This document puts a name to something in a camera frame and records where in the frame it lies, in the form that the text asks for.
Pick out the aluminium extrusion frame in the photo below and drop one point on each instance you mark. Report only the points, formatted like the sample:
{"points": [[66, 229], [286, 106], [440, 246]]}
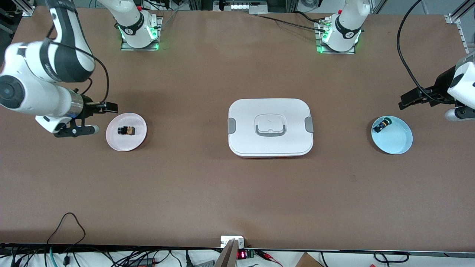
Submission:
{"points": [[454, 17]]}

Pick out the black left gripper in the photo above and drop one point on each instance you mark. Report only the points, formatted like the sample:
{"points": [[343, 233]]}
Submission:
{"points": [[441, 88]]}

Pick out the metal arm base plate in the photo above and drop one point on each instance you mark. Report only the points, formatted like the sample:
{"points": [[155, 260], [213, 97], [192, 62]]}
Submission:
{"points": [[336, 52], [128, 48]]}

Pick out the red LED display board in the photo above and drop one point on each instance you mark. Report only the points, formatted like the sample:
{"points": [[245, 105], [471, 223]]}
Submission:
{"points": [[242, 254]]}

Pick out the orange switch module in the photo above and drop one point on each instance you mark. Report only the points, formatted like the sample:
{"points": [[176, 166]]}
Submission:
{"points": [[128, 130]]}

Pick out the pale pink round plate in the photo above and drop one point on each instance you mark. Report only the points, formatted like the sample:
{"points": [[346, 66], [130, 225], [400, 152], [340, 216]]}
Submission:
{"points": [[126, 144]]}

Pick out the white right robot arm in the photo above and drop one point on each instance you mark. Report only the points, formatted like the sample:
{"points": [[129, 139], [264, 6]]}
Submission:
{"points": [[33, 89]]}

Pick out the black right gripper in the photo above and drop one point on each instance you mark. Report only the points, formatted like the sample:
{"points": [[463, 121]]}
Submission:
{"points": [[87, 103]]}

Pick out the small white box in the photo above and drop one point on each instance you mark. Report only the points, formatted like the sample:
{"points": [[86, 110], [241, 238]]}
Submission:
{"points": [[226, 240]]}

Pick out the white lidded container box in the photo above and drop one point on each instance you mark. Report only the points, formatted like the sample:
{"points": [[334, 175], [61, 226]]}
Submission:
{"points": [[271, 144]]}

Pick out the green blue switch module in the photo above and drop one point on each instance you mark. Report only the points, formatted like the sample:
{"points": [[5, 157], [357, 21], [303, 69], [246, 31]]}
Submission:
{"points": [[379, 127]]}

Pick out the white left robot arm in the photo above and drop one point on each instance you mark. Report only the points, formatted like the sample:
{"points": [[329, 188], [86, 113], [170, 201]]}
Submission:
{"points": [[464, 85]]}

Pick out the black power adapter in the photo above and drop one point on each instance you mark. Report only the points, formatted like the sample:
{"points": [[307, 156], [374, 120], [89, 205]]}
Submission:
{"points": [[143, 262]]}

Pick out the light blue round plate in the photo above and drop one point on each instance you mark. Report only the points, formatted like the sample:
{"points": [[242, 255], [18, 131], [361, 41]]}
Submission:
{"points": [[395, 139]]}

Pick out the red clip leads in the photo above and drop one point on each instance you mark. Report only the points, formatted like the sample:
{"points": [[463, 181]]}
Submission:
{"points": [[269, 256]]}

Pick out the grey metal bar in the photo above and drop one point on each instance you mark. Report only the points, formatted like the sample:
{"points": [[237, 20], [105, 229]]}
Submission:
{"points": [[228, 257]]}

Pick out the brown cardboard piece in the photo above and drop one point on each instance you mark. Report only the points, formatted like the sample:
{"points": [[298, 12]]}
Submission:
{"points": [[308, 261]]}

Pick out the white power strip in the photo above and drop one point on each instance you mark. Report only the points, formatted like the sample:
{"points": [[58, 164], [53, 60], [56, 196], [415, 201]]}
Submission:
{"points": [[245, 6]]}

